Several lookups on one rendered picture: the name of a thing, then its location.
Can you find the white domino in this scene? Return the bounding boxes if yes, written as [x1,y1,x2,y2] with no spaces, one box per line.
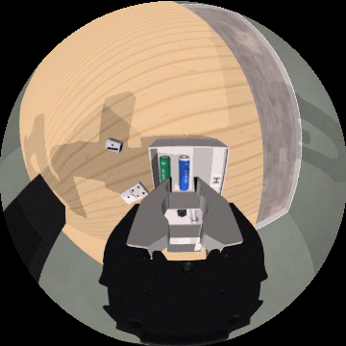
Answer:
[120,181,149,204]

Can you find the white rack of three labelled bins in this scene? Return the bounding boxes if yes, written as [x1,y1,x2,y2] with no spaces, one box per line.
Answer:
[149,137,230,253]

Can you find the green aa battery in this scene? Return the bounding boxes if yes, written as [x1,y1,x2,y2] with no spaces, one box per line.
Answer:
[160,156,171,182]

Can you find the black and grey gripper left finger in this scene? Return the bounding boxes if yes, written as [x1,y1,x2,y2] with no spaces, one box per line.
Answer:
[99,177,172,287]

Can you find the blue battery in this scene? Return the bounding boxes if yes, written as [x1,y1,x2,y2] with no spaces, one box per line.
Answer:
[179,155,189,191]

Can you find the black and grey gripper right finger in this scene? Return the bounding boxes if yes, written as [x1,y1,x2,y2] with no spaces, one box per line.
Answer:
[194,177,268,282]

